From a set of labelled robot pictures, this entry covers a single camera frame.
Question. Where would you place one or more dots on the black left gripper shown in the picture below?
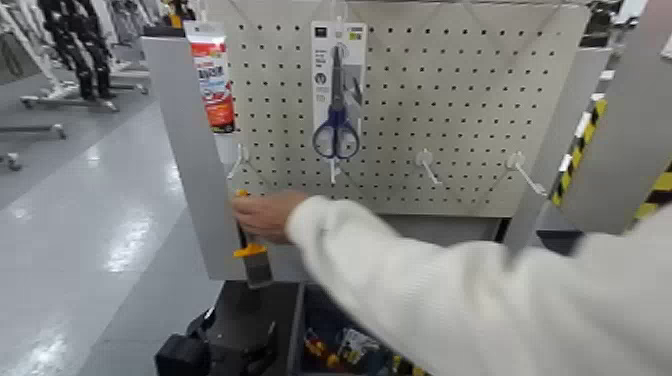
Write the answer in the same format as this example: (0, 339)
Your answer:
(236, 362)

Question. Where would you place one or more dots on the yellow paint brush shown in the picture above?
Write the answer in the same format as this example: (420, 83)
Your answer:
(257, 270)

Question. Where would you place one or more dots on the white sleeved forearm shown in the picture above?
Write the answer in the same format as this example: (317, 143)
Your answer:
(472, 304)

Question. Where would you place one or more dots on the grey blue plastic crate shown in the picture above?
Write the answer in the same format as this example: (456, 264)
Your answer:
(295, 336)

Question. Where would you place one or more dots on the person's bare hand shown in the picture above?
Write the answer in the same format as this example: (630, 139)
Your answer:
(265, 215)

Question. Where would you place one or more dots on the red yellow screwdriver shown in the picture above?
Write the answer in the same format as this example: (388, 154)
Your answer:
(317, 347)

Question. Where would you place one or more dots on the small packaged hardware item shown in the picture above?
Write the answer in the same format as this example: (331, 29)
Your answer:
(357, 344)

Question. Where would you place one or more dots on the white pegboard hook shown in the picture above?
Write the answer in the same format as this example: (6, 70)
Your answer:
(333, 170)
(426, 162)
(239, 160)
(525, 173)

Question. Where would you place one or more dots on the grey stand side panel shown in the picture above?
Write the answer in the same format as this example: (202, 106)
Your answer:
(556, 136)
(194, 157)

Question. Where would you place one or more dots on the yellow black hand tool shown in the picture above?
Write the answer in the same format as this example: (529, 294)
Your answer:
(414, 370)

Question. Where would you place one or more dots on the red white tube package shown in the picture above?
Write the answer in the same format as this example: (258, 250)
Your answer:
(215, 78)

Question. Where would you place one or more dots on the grey caster leg bar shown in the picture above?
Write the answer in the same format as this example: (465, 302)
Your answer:
(31, 129)

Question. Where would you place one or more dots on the white scissors packaging card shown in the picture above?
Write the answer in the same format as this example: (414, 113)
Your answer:
(353, 47)

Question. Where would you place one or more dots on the beige perforated pegboard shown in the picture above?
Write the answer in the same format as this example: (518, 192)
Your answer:
(446, 105)

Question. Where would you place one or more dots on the black humanoid robot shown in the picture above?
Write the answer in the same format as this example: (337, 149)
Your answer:
(78, 47)

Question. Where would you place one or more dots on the white humanoid robot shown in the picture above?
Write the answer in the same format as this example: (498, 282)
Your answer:
(26, 47)

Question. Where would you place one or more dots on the large grey hazard-edged panel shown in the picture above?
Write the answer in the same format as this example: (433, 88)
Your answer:
(630, 120)

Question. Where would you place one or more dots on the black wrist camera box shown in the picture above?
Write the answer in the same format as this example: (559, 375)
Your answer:
(181, 359)

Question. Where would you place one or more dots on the grey wheeled base frame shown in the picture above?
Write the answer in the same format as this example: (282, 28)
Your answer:
(68, 101)

